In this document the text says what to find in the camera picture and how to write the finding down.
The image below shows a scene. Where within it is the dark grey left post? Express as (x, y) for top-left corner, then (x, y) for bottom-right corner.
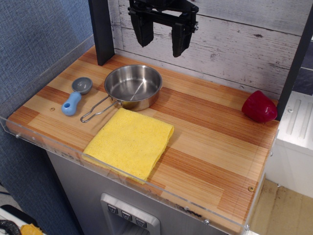
(88, 0), (115, 66)

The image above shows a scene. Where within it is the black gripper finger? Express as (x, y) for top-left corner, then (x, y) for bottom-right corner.
(172, 23), (192, 57)
(130, 10), (154, 47)

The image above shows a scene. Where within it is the clear acrylic table guard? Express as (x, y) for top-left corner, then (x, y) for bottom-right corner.
(0, 48), (279, 235)

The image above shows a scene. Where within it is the yellow black object bottom left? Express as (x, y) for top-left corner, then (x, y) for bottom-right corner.
(0, 220), (44, 235)

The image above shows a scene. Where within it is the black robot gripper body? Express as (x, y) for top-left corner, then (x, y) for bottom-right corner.
(128, 0), (199, 32)

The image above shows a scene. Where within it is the stainless steel pan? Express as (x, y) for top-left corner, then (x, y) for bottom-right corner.
(80, 65), (163, 123)

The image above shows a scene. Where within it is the dark grey right post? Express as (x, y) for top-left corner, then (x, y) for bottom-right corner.
(276, 6), (313, 121)

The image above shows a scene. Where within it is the yellow cloth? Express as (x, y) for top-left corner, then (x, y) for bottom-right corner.
(82, 108), (174, 184)

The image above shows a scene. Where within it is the red toy bell pepper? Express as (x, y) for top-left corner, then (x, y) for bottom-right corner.
(242, 91), (278, 123)

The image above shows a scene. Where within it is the blue grey ice cream scoop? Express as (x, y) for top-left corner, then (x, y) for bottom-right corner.
(61, 77), (93, 116)

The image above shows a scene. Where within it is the dark grey post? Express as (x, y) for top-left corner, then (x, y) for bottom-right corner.
(276, 6), (313, 121)
(88, 0), (115, 66)

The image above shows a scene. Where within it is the white toy sink unit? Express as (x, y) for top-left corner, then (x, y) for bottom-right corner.
(265, 92), (313, 197)

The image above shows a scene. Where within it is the grey toy fridge cabinet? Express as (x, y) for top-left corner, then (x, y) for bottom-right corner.
(48, 152), (223, 235)

